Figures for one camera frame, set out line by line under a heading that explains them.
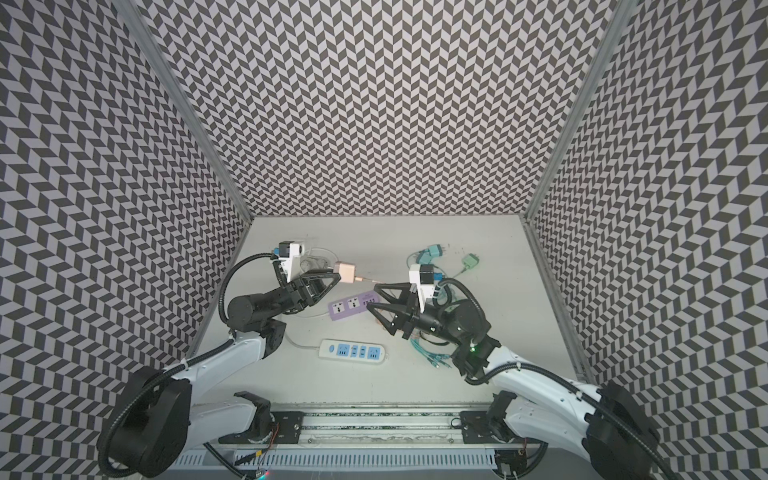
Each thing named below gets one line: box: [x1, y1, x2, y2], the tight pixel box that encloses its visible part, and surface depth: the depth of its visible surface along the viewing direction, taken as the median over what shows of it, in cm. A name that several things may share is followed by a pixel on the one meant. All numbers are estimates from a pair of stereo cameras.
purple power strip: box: [328, 290, 379, 321], surface depth 93 cm
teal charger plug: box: [416, 244, 443, 264], surface depth 107 cm
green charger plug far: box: [461, 253, 480, 270], surface depth 107 cm
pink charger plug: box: [335, 261, 356, 283], surface depth 62 cm
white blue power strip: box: [318, 339, 386, 363], surface depth 84 cm
